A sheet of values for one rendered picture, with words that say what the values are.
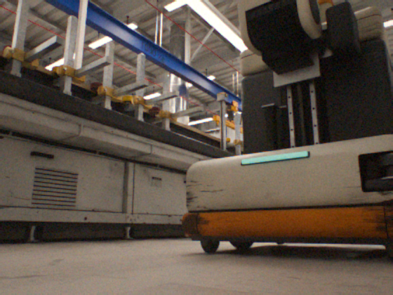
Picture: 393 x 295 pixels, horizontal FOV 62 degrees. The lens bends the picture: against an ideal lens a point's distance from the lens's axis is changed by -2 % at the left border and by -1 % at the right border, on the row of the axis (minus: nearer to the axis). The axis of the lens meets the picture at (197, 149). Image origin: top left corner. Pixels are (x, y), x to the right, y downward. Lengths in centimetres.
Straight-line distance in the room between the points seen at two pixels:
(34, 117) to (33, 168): 33
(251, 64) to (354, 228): 83
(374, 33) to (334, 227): 72
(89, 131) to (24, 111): 35
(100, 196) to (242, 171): 131
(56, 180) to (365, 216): 154
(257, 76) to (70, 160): 115
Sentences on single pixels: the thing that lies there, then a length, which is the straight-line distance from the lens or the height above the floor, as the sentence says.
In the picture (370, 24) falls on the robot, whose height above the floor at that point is 73.
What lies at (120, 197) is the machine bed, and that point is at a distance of 219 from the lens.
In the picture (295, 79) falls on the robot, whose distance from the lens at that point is 119.
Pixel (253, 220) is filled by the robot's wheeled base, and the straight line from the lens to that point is 88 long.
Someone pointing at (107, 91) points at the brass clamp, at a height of 80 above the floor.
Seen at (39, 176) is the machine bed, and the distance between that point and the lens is 187.
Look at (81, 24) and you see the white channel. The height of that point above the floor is 184.
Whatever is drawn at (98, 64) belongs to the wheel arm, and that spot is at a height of 82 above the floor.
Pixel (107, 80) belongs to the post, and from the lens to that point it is 193.
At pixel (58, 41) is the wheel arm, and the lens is 148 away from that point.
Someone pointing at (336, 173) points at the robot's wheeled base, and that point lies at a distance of 82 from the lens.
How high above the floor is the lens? 7
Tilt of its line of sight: 13 degrees up
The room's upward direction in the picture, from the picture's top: straight up
